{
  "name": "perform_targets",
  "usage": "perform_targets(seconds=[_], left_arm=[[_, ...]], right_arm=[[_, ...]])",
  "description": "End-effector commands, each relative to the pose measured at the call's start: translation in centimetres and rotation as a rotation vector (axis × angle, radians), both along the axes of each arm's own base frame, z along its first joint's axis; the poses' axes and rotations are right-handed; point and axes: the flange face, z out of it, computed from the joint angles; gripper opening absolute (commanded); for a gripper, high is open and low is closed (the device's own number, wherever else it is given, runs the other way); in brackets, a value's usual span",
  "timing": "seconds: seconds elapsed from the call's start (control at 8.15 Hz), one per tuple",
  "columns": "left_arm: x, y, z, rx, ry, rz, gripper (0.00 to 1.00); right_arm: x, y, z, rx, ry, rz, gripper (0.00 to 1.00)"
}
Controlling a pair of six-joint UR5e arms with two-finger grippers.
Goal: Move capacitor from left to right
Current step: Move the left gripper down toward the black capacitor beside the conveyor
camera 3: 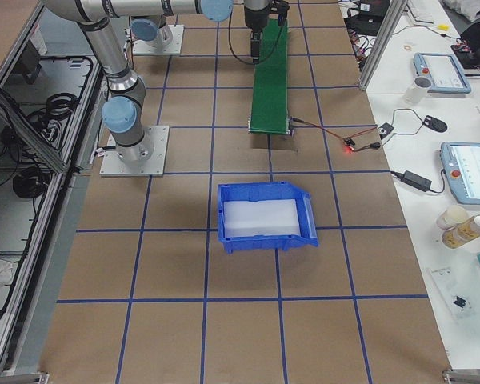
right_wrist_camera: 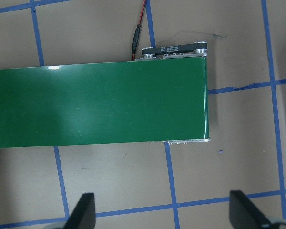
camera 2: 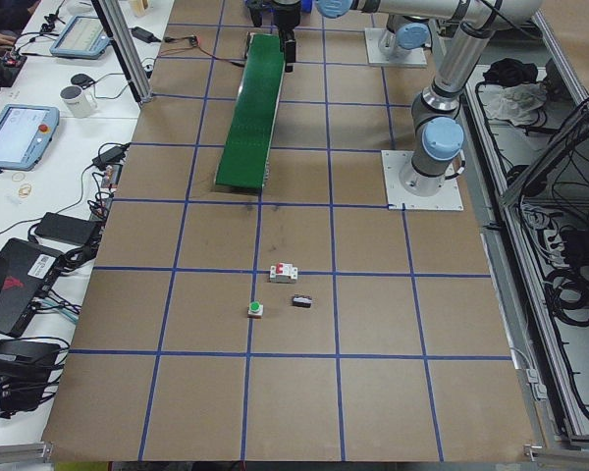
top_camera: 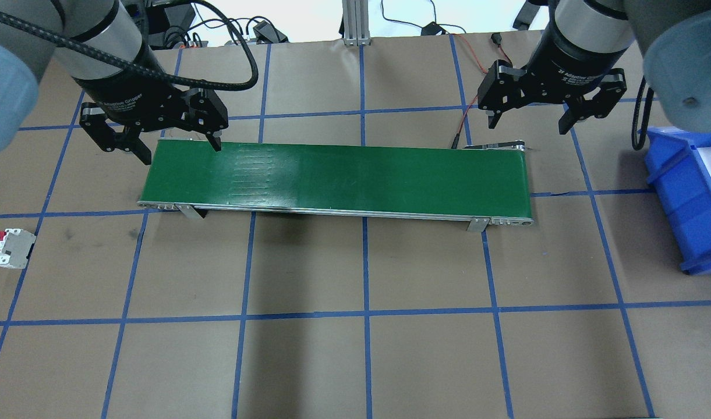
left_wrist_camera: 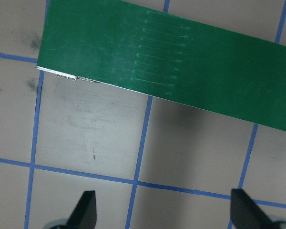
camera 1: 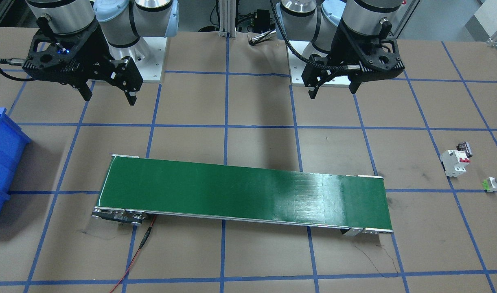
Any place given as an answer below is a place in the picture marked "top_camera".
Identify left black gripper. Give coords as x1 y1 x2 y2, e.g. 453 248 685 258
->
79 55 228 165

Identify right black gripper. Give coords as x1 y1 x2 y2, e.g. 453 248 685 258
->
477 23 624 135

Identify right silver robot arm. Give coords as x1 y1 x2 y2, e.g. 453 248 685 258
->
477 1 711 134

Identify green conveyor belt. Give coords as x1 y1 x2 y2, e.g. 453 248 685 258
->
139 140 534 231

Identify blue plastic bin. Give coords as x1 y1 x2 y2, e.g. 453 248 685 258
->
645 127 711 275

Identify white red circuit breaker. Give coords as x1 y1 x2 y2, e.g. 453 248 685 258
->
0 228 37 269

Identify red black wire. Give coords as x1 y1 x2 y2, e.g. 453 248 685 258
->
450 33 514 150

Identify black braided cable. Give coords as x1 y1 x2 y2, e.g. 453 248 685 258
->
0 0 259 92

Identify aluminium frame post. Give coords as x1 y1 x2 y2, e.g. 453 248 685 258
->
341 1 372 46

